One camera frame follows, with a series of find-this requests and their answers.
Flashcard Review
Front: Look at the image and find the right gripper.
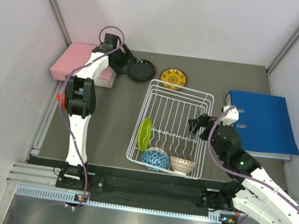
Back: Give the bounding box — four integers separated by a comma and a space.
184, 111, 233, 162

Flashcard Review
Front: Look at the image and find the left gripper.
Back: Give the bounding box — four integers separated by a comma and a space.
108, 41, 139, 78

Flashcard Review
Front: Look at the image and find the yellow patterned plate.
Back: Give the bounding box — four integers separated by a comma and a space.
159, 68, 188, 90

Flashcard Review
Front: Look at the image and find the lime green plate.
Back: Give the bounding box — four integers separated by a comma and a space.
137, 117, 153, 152

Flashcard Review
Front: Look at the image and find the red floral plate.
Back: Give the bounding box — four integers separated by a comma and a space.
129, 77, 151, 83

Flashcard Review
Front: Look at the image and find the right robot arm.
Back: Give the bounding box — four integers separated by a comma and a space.
188, 114, 299, 224

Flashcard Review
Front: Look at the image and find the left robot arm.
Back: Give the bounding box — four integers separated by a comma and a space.
58, 33, 135, 190

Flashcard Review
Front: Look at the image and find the red patterned white bowl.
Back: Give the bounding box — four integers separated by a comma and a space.
169, 156, 196, 175

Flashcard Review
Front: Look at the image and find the blue patterned bowl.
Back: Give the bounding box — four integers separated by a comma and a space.
141, 147, 170, 172

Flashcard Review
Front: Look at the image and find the red cube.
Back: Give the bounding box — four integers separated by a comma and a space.
56, 92, 67, 110

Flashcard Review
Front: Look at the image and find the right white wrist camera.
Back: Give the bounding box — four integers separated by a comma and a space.
221, 107, 239, 126

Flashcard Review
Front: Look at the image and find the white wire dish rack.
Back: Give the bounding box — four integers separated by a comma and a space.
126, 79, 214, 180

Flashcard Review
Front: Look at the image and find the pink ring binder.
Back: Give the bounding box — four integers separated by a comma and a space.
50, 42, 116, 89

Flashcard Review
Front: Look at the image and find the blue ring binder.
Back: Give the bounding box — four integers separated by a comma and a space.
226, 90, 299, 161

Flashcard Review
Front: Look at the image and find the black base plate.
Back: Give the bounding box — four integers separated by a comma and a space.
53, 162, 233, 211

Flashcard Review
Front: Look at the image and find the white cable duct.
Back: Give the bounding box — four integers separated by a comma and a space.
15, 184, 238, 224

